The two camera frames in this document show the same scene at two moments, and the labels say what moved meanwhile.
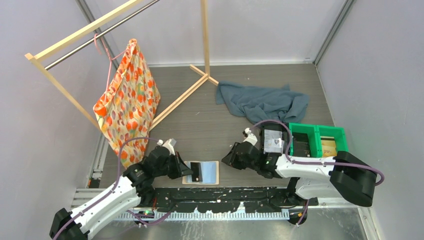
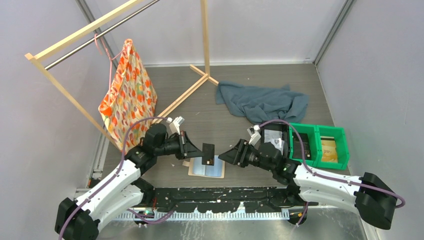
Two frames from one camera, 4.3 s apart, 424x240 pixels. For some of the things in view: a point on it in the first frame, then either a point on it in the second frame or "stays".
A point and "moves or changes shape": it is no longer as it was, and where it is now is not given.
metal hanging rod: x=96 y=38 stays
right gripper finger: x=230 y=159 stays
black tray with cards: x=274 y=138 stays
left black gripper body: x=171 y=167 -> x=176 y=145
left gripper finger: x=179 y=175 -> x=195 y=153
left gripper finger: x=184 y=169 -> x=190 y=145
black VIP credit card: x=196 y=169 -> x=208 y=159
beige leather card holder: x=210 y=170 moves or changes shape
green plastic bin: x=316 y=141 stays
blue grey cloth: x=253 y=104 stays
